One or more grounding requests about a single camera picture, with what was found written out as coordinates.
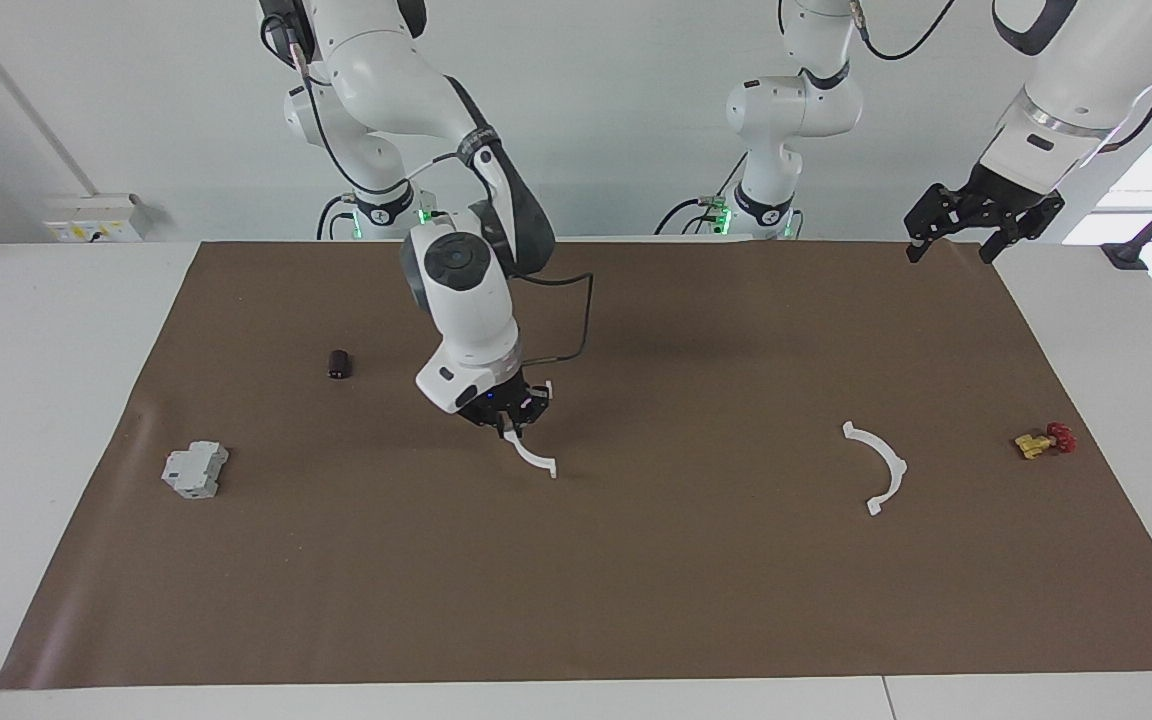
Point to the brown table mat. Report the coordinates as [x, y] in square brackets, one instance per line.
[636, 580]

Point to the white circuit breaker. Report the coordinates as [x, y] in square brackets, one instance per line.
[194, 472]

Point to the small dark brown cylinder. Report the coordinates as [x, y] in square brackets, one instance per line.
[339, 364]

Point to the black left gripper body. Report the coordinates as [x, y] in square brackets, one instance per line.
[996, 195]

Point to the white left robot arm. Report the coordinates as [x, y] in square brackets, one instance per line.
[796, 105]

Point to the white half pipe clamp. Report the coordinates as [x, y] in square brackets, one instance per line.
[533, 460]
[902, 466]

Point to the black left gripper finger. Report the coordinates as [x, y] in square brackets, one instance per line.
[1004, 238]
[921, 237]

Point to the white wall socket box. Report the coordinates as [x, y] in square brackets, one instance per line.
[96, 220]

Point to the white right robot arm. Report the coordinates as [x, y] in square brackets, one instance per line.
[466, 290]

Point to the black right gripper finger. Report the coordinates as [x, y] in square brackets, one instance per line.
[540, 397]
[511, 430]

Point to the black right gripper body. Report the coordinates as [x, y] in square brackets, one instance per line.
[501, 405]

